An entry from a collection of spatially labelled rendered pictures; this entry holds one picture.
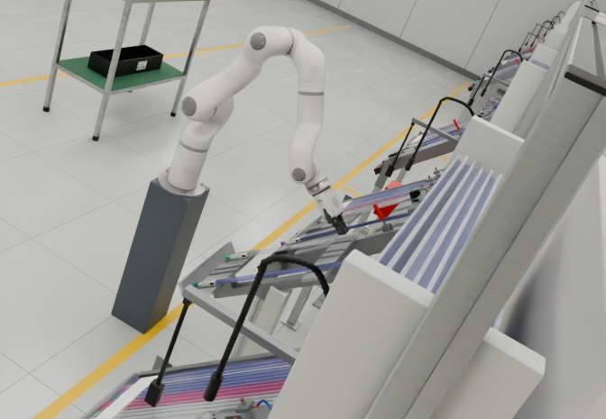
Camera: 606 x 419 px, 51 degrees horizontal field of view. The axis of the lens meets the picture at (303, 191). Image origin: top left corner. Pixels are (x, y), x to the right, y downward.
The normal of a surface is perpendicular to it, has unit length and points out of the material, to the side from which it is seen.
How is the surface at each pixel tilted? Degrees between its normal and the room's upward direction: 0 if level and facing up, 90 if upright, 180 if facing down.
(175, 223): 90
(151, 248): 90
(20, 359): 0
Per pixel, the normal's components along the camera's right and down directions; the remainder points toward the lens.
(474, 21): -0.40, 0.29
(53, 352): 0.35, -0.83
